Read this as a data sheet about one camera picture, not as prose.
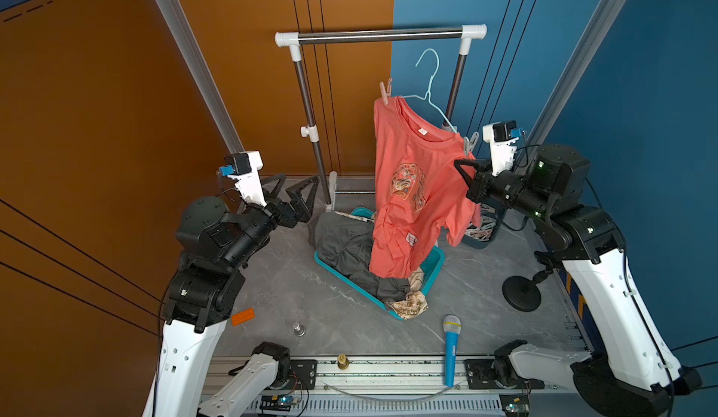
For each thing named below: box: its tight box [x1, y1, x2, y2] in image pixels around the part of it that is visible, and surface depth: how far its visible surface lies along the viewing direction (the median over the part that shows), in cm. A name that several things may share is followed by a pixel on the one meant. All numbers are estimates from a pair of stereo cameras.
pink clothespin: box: [379, 77, 393, 105], surface depth 72 cm
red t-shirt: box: [368, 96, 483, 278], surface depth 76 cm
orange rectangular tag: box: [230, 306, 256, 327], surface depth 84 cm
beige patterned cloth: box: [386, 267, 430, 321], surface depth 77 cm
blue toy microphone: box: [442, 314, 462, 389], surface depth 78 cm
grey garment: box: [307, 213, 411, 302], surface depth 90 cm
